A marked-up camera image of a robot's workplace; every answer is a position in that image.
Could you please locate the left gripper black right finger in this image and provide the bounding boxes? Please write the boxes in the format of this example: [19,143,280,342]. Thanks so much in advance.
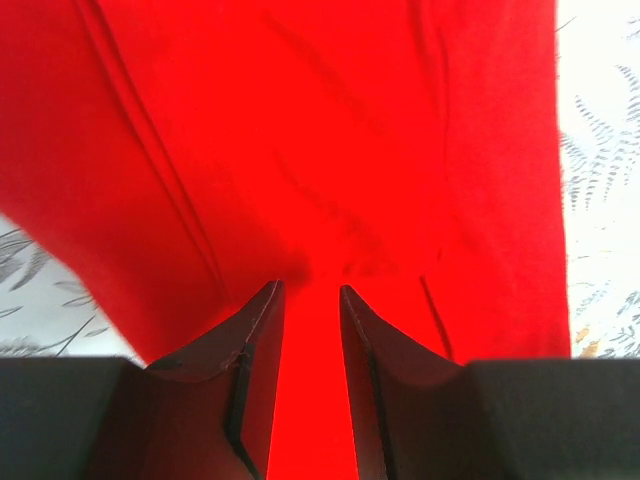
[340,286,639,480]

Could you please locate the floral patterned table mat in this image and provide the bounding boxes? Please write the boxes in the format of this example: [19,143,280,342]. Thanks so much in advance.
[1,1,639,358]

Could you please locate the red t shirt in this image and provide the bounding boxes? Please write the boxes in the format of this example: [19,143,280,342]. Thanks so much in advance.
[1,1,570,479]

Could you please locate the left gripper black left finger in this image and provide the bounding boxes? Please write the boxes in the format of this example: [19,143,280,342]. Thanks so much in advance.
[1,281,285,479]

